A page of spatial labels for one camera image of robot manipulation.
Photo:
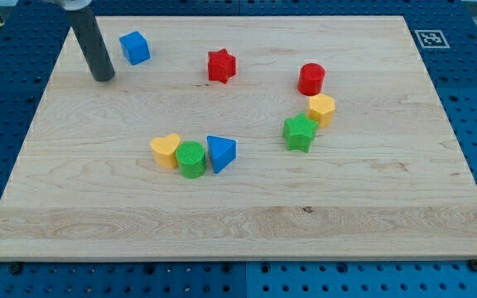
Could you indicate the wooden board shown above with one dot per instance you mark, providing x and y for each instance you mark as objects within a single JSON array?
[{"x": 386, "y": 180}]

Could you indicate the yellow heart block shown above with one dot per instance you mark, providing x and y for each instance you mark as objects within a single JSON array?
[{"x": 164, "y": 150}]

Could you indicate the blue triangle block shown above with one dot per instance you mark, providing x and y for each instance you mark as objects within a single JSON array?
[{"x": 222, "y": 152}]

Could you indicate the red star block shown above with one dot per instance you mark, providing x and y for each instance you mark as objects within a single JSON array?
[{"x": 221, "y": 66}]

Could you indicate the green cylinder block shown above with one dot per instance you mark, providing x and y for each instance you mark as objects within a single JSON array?
[{"x": 191, "y": 159}]

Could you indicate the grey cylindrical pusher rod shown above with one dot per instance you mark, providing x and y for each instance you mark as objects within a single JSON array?
[{"x": 91, "y": 42}]

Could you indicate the blue cube block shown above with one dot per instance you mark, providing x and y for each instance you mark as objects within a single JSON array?
[{"x": 135, "y": 48}]

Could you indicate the yellow hexagon block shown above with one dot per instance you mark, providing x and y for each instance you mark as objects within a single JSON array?
[{"x": 321, "y": 108}]

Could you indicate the red cylinder block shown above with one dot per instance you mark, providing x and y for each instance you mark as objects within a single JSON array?
[{"x": 311, "y": 79}]

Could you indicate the white fiducial marker tag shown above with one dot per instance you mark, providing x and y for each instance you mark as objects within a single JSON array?
[{"x": 431, "y": 39}]

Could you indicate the green star block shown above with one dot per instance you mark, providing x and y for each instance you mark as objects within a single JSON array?
[{"x": 299, "y": 132}]

